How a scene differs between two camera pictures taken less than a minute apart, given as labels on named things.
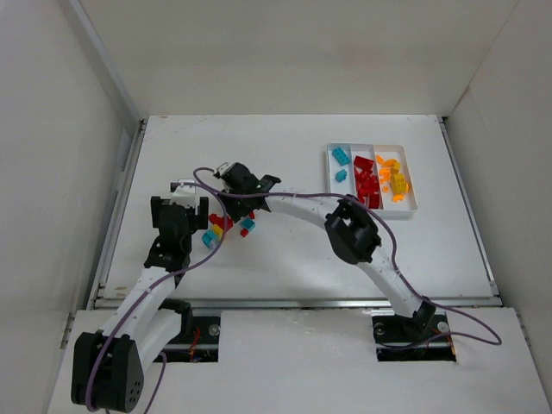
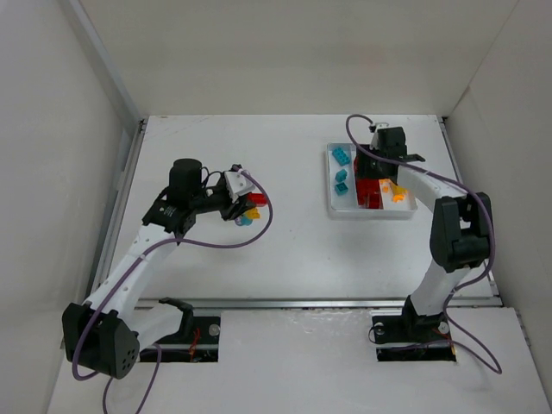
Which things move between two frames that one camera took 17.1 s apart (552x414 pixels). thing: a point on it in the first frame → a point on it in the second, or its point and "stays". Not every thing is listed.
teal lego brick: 341,175 stays
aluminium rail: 305,303 stays
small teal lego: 247,223 → 341,189
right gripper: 238,207 → 367,168
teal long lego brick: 341,158 stays
